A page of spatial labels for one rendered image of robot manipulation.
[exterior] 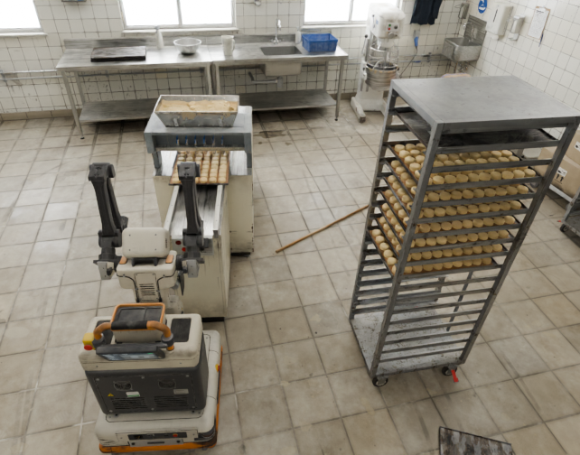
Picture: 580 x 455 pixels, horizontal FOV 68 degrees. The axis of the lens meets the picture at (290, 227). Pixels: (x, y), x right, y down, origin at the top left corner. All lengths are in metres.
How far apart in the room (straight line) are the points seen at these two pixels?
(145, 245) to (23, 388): 1.45
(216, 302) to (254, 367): 0.51
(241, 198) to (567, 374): 2.57
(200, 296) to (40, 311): 1.25
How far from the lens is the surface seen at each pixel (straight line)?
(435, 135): 1.79
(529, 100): 2.19
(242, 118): 3.24
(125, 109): 6.04
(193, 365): 2.18
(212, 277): 2.88
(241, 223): 3.45
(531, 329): 3.72
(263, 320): 3.25
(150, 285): 2.29
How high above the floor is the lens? 2.50
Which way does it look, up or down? 38 degrees down
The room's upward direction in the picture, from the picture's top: 2 degrees clockwise
